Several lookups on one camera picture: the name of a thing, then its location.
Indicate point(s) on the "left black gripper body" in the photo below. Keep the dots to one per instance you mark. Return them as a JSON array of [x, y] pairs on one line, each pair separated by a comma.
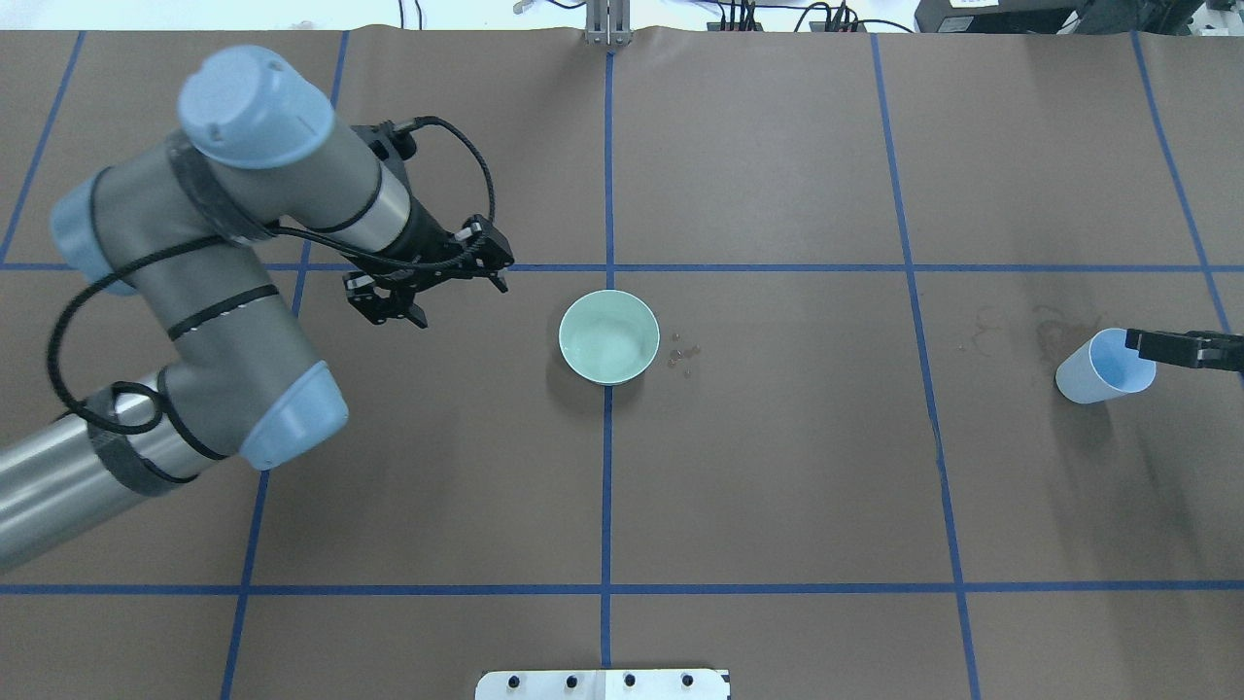
[[425, 236]]

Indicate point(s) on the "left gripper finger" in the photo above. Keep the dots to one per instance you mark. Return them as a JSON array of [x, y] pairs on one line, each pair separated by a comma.
[[497, 278], [414, 313]]

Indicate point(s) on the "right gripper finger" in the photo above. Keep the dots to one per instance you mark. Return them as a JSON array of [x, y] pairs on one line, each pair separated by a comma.
[[1200, 350]]

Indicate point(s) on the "light blue paper cup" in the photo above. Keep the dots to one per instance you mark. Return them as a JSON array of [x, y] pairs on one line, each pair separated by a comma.
[[1104, 369]]

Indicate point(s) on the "light green ceramic bowl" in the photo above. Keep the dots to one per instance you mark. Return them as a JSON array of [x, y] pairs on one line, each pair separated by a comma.
[[609, 337]]

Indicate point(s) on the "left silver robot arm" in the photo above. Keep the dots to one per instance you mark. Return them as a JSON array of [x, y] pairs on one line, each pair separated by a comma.
[[260, 152]]

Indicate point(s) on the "black power supply box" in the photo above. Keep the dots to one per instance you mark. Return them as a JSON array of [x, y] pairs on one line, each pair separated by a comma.
[[993, 17]]

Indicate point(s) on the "aluminium frame post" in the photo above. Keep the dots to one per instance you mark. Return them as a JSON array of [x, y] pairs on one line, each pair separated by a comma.
[[608, 23]]

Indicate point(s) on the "white camera pole base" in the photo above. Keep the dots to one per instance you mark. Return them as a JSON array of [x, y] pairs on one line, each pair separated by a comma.
[[670, 683]]

